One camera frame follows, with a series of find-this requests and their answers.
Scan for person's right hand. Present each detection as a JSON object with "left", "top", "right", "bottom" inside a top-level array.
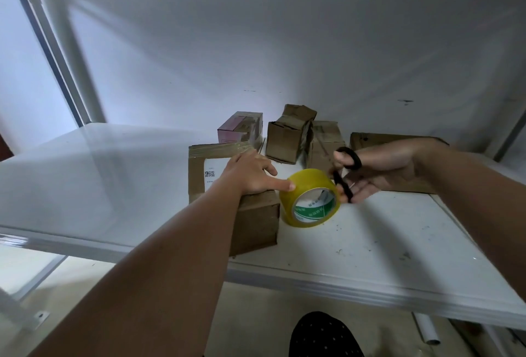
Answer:
[{"left": 331, "top": 138, "right": 449, "bottom": 205}]

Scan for person's left hand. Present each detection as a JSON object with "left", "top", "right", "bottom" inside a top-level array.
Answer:
[{"left": 215, "top": 149, "right": 296, "bottom": 198}]

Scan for black handled scissors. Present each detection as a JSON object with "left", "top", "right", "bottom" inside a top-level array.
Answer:
[{"left": 330, "top": 146, "right": 363, "bottom": 204}]

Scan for long cardboard box white label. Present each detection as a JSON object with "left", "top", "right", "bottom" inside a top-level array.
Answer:
[{"left": 187, "top": 141, "right": 282, "bottom": 257}]

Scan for pink carton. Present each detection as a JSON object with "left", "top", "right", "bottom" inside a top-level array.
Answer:
[{"left": 217, "top": 110, "right": 265, "bottom": 147}]

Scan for yellow tape roll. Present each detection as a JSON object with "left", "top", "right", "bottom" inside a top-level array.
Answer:
[{"left": 278, "top": 167, "right": 342, "bottom": 229}]

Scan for corrugated cardboard box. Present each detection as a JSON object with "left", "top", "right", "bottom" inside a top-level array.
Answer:
[{"left": 265, "top": 103, "right": 318, "bottom": 165}]

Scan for small cardboard box red label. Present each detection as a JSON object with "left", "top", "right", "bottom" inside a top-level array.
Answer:
[{"left": 304, "top": 120, "right": 350, "bottom": 176}]

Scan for person's left forearm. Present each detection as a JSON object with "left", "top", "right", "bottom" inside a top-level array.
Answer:
[{"left": 28, "top": 180, "right": 248, "bottom": 357}]

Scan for person's right forearm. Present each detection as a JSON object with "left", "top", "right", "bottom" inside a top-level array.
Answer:
[{"left": 419, "top": 143, "right": 526, "bottom": 300}]

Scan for person's black trousers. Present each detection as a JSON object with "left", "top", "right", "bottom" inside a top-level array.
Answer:
[{"left": 288, "top": 310, "right": 366, "bottom": 357}]

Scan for white tube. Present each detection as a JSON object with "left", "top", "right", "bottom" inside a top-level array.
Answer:
[{"left": 411, "top": 312, "right": 442, "bottom": 347}]

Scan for white metal shelf rack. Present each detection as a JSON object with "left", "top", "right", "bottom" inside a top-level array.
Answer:
[{"left": 0, "top": 0, "right": 526, "bottom": 357}]

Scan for red-brown door frame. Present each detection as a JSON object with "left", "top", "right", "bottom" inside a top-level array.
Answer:
[{"left": 0, "top": 133, "right": 14, "bottom": 162}]

